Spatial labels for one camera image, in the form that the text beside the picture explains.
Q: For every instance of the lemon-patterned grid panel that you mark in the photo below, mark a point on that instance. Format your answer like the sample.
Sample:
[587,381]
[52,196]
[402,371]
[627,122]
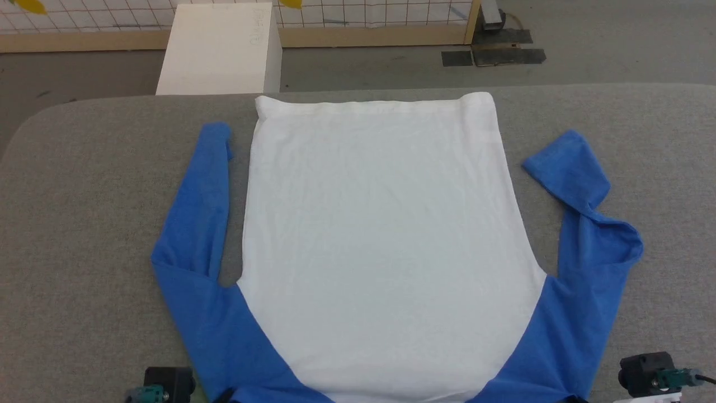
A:
[335,33]

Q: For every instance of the white shirt with blue sleeves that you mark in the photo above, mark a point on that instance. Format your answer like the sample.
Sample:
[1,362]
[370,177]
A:
[386,252]

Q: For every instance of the white box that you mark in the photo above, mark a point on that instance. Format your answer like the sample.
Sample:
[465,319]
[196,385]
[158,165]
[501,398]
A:
[221,50]

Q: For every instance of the grey metal post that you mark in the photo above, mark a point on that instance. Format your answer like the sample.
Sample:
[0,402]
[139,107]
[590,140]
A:
[492,14]

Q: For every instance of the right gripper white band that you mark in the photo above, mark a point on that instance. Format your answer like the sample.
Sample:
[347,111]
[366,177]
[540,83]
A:
[657,398]

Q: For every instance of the black floor base plate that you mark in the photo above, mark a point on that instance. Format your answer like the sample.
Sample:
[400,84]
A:
[506,53]

